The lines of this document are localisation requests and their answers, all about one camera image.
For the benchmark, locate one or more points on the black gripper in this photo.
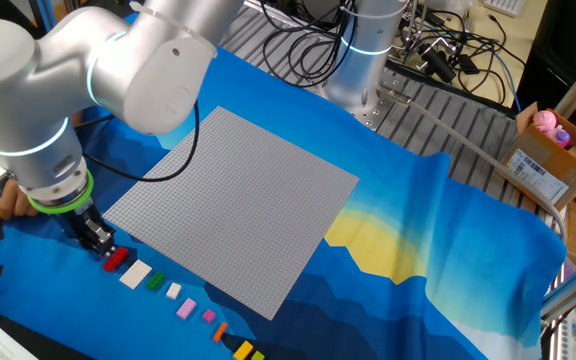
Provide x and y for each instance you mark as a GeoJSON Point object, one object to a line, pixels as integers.
{"type": "Point", "coordinates": [83, 227]}

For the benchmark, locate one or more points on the red Lego brick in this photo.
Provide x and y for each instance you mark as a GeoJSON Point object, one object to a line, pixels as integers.
{"type": "Point", "coordinates": [118, 260]}

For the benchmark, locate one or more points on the gray Lego baseplate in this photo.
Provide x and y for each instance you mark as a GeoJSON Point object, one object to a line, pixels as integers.
{"type": "Point", "coordinates": [243, 200]}

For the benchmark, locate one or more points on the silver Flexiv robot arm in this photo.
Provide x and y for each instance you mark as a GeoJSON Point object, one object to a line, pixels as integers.
{"type": "Point", "coordinates": [18, 75]}

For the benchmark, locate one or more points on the large white Lego plate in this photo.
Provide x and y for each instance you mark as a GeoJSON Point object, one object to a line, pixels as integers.
{"type": "Point", "coordinates": [135, 274]}

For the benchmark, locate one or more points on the small white Lego brick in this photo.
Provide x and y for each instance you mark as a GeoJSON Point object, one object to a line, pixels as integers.
{"type": "Point", "coordinates": [173, 291]}

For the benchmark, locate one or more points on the light pink Lego brick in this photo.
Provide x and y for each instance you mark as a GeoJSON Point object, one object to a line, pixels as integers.
{"type": "Point", "coordinates": [186, 308]}

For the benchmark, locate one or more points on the small magenta Lego brick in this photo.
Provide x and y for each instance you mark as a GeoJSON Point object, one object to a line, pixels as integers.
{"type": "Point", "coordinates": [209, 316]}

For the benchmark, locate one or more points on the orange Lego brick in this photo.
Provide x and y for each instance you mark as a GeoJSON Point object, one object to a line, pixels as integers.
{"type": "Point", "coordinates": [219, 332]}

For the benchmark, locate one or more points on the yellow Lego brick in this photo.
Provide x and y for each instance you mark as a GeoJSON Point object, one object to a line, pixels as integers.
{"type": "Point", "coordinates": [243, 351]}

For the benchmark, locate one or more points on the lime green Lego brick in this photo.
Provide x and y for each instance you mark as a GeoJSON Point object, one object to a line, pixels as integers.
{"type": "Point", "coordinates": [257, 356]}

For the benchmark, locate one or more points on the person's left hand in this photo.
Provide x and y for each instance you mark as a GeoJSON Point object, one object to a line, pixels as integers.
{"type": "Point", "coordinates": [13, 202]}

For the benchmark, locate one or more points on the blue landscape print cloth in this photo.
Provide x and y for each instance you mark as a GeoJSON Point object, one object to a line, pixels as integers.
{"type": "Point", "coordinates": [393, 225]}

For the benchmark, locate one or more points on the open cardboard box with label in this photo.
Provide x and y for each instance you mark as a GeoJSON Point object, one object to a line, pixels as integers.
{"type": "Point", "coordinates": [543, 155]}

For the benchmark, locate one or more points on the pink pig toy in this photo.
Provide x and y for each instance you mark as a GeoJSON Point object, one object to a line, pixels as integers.
{"type": "Point", "coordinates": [544, 120]}

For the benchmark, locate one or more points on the white keyboard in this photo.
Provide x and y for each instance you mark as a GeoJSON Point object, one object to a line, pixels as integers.
{"type": "Point", "coordinates": [505, 6]}

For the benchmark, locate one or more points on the purple toy bottle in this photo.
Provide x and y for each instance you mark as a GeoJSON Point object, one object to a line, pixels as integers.
{"type": "Point", "coordinates": [562, 137]}

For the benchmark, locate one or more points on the black cabinet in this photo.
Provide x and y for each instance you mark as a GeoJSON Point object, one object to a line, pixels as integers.
{"type": "Point", "coordinates": [568, 40]}

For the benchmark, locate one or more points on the aluminium frame rail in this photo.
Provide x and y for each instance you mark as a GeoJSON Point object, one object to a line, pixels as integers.
{"type": "Point", "coordinates": [575, 285]}

